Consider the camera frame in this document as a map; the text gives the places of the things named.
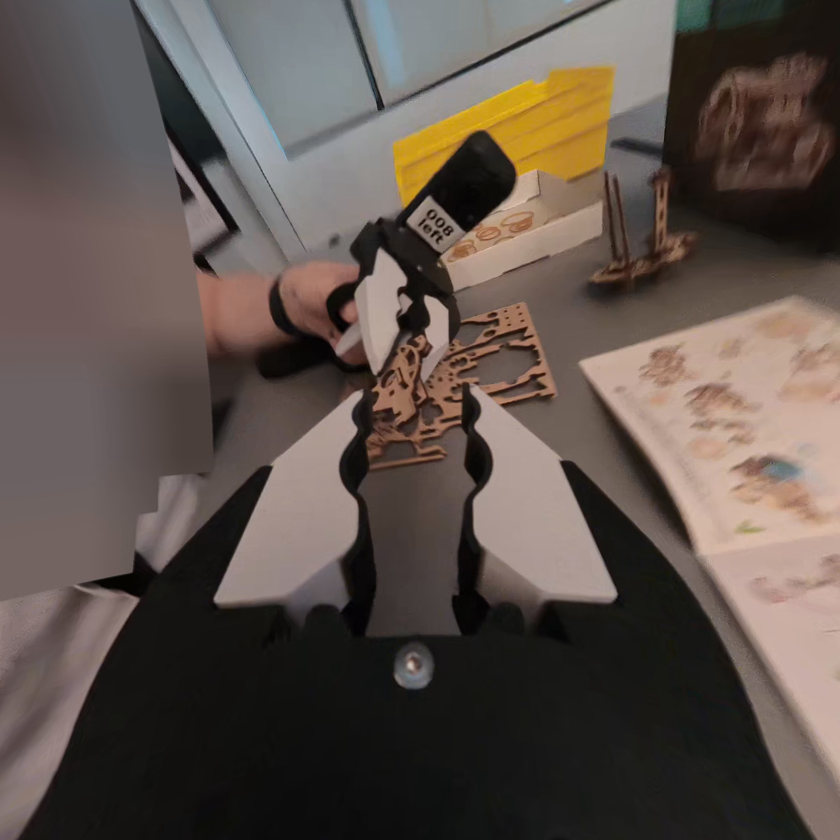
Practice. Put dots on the black model kit box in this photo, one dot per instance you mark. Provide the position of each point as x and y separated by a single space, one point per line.
754 131

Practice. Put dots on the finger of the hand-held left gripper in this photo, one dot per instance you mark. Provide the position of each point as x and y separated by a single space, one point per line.
377 308
443 328

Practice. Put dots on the white cardboard tray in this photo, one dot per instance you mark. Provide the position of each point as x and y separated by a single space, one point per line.
551 236

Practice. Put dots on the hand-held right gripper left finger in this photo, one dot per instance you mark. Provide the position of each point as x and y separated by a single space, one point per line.
295 525

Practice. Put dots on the person's left forearm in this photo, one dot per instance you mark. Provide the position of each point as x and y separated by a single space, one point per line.
243 312

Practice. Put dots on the pile of wooden rings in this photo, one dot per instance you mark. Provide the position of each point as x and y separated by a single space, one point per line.
518 222

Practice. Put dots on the laser-cut wooden parts sheet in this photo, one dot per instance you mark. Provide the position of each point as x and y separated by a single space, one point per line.
518 367

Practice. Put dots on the person's white shirt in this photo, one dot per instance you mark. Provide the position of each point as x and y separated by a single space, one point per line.
52 656

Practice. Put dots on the small wooden model frame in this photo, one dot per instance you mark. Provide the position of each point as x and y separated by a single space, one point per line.
620 266

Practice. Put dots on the person's left hand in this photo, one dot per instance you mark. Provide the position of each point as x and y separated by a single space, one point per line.
308 302

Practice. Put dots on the yellow plastic bin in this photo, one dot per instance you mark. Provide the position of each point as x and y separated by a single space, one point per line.
525 124

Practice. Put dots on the illustrated instruction booklet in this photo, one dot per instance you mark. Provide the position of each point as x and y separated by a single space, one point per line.
722 420

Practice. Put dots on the black wristband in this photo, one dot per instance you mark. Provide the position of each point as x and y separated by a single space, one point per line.
279 308

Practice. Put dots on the wooden model gear assembly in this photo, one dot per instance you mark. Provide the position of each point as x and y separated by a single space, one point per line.
407 374

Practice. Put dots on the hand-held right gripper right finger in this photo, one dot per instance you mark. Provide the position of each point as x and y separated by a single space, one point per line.
531 525

